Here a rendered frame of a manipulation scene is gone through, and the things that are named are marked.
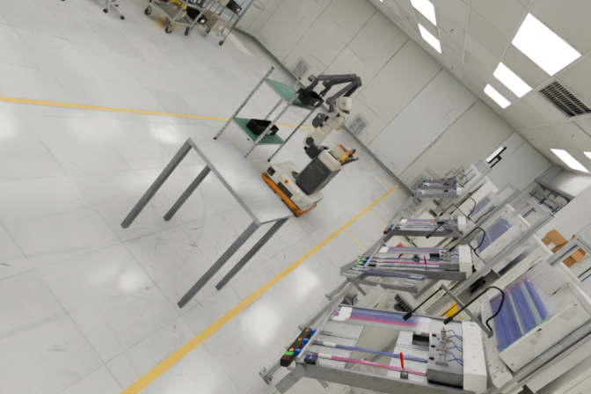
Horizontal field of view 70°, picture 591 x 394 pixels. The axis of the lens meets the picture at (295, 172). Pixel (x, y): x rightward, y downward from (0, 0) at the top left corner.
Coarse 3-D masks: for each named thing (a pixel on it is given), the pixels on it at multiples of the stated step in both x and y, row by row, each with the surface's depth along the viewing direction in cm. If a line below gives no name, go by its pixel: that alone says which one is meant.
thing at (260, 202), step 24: (192, 144) 257; (216, 144) 278; (168, 168) 265; (216, 168) 252; (240, 168) 276; (192, 192) 311; (240, 192) 250; (264, 192) 274; (168, 216) 317; (264, 216) 247; (288, 216) 276; (240, 240) 244; (264, 240) 285; (216, 264) 251; (240, 264) 292; (192, 288) 259; (216, 288) 301
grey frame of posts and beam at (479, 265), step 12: (528, 204) 339; (552, 216) 268; (540, 228) 271; (516, 240) 276; (504, 252) 280; (480, 264) 285; (492, 264) 282; (348, 276) 397; (480, 276) 286; (336, 288) 400; (348, 288) 320; (456, 288) 292; (336, 300) 324; (444, 300) 295; (324, 312) 327; (312, 324) 331; (396, 336) 312; (384, 348) 312; (372, 360) 316
